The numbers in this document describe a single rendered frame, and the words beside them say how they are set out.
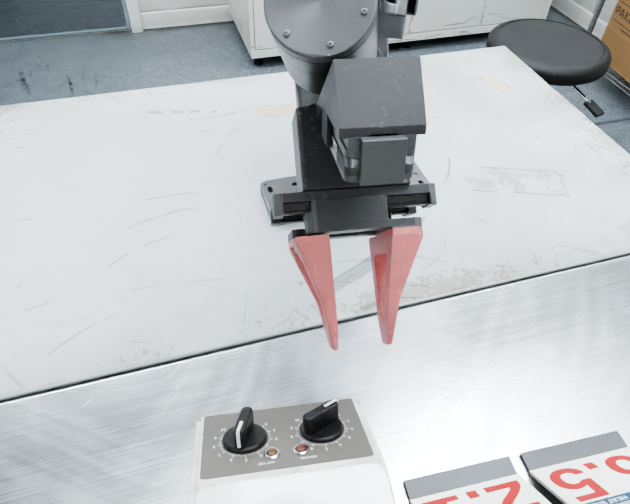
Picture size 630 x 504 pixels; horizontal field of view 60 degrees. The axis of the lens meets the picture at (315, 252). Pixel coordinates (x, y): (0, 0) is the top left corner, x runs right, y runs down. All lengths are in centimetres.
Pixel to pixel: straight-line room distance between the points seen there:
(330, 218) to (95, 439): 28
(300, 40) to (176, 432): 32
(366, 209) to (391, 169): 6
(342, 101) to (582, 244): 46
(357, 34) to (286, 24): 4
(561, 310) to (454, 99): 40
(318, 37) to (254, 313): 31
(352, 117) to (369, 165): 2
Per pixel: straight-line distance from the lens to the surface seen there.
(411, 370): 51
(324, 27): 29
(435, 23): 307
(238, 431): 39
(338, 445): 40
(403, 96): 27
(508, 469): 48
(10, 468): 51
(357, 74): 27
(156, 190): 68
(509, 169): 75
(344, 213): 33
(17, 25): 330
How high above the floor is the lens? 132
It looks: 47 degrees down
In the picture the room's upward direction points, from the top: 3 degrees clockwise
